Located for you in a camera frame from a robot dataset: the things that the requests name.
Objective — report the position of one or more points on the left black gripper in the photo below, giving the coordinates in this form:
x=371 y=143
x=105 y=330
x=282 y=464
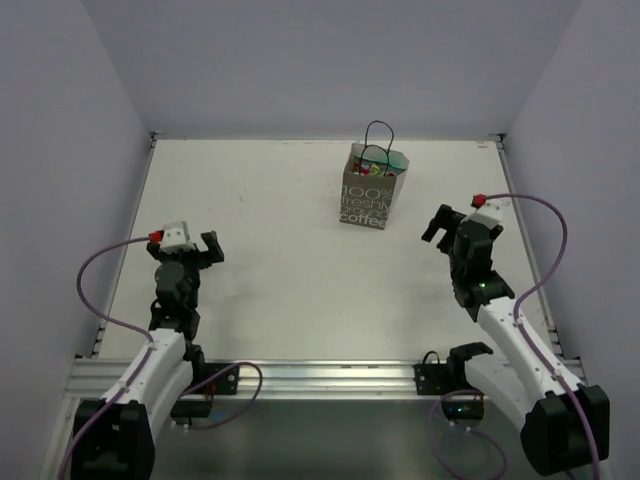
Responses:
x=187 y=255

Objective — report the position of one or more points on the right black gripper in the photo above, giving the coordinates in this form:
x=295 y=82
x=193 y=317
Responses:
x=458 y=225

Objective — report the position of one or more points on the teal candy packet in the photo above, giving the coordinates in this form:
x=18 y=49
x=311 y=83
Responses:
x=396 y=160

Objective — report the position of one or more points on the grey paper coffee bag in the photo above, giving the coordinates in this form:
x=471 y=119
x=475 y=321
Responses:
x=367 y=201

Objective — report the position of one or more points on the red snack packet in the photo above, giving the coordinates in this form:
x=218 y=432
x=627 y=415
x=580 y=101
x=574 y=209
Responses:
x=369 y=168

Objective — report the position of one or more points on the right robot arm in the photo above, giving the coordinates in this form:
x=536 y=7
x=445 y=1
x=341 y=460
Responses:
x=563 y=422

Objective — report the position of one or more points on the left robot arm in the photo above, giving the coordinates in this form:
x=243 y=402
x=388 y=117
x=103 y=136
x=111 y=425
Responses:
x=114 y=436

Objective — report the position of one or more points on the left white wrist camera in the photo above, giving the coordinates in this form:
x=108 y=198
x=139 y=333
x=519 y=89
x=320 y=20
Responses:
x=173 y=237

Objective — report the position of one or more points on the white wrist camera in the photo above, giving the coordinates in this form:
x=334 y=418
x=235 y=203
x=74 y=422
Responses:
x=485 y=211
x=173 y=237

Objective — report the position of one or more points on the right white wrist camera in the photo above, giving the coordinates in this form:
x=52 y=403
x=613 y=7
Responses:
x=485 y=211

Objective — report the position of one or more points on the right aluminium side rail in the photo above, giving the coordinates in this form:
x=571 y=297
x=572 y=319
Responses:
x=542 y=311

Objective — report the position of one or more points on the aluminium side rail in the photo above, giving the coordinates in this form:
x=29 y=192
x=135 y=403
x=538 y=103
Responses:
x=127 y=240
x=542 y=311

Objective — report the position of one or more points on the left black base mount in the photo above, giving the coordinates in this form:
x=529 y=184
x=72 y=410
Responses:
x=213 y=379

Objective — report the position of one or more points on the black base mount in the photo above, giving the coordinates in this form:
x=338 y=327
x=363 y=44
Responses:
x=450 y=390
x=213 y=379

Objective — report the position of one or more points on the left aluminium side rail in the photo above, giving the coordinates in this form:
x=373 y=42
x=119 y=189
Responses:
x=127 y=240

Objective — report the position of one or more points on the aluminium front rail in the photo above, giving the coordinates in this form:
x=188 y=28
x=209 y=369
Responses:
x=340 y=380

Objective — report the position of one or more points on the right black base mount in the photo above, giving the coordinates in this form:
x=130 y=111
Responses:
x=450 y=390

